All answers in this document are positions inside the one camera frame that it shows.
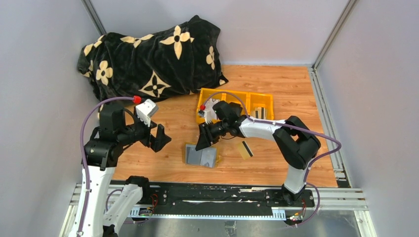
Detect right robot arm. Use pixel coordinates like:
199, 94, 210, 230
195, 101, 321, 206

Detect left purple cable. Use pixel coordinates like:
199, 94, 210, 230
76, 95, 143, 237

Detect gold card black stripe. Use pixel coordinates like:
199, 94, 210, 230
237, 141, 254, 160

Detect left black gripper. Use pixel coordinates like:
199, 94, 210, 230
119, 111, 172, 150

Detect yellow three-compartment bin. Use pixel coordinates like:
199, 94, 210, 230
196, 88, 274, 120

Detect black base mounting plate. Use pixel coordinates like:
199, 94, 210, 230
139, 182, 315, 216

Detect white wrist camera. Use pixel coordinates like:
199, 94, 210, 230
196, 105, 217, 124
134, 99, 159, 127

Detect white cards in bin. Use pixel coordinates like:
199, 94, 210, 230
204, 99, 220, 122

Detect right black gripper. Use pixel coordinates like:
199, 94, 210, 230
196, 120, 229, 151

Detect black floral blanket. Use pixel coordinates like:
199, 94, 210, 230
76, 16, 228, 102

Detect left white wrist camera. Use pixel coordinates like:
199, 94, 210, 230
134, 99, 159, 127

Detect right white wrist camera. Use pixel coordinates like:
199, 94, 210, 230
196, 105, 217, 124

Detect gold cards in bin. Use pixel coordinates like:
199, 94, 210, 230
251, 107, 267, 119

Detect aluminium frame rail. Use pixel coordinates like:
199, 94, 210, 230
60, 181, 376, 237

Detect yellow leather card holder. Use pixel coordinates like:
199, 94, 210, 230
183, 143, 221, 168

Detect black card holder in bin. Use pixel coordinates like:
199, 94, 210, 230
229, 102, 243, 116

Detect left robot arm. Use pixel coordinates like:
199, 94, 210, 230
69, 100, 171, 237

